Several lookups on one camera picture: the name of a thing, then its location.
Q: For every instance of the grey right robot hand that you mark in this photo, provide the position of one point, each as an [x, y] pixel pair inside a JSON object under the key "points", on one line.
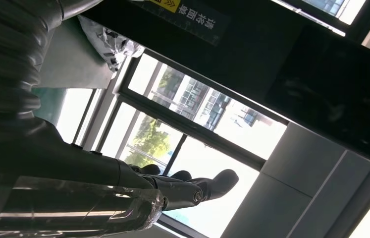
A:
{"points": [[56, 164]]}

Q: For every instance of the black white patterned parcel bag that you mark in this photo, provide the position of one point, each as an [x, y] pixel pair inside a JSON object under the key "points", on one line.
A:
{"points": [[112, 42]]}

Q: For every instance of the green tree outside window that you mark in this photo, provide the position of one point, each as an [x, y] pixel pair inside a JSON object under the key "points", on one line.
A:
{"points": [[152, 138]]}

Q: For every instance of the building outside window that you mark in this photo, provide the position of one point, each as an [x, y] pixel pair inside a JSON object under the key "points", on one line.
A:
{"points": [[204, 105]]}

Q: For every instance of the black yellow column label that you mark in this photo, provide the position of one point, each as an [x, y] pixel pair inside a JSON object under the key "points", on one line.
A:
{"points": [[198, 23]]}

